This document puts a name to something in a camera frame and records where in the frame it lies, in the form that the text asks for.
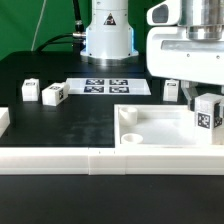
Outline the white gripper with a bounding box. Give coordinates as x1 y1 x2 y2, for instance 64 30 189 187
146 27 224 118

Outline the white square tabletop tray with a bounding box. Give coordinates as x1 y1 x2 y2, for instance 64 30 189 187
114 105 221 148

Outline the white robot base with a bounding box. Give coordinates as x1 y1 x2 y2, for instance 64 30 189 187
80 0 139 66

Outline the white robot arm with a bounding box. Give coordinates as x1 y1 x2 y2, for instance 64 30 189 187
146 0 224 99

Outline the white fiducial marker sheet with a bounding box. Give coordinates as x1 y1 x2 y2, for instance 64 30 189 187
66 78 151 95

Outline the white U-shaped obstacle fence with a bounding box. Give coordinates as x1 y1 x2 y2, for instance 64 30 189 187
0 107 224 176

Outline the black cable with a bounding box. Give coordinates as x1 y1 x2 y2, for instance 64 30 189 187
34 0 87 54

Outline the white thin cable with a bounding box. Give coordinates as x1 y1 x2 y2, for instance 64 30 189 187
31 0 47 52

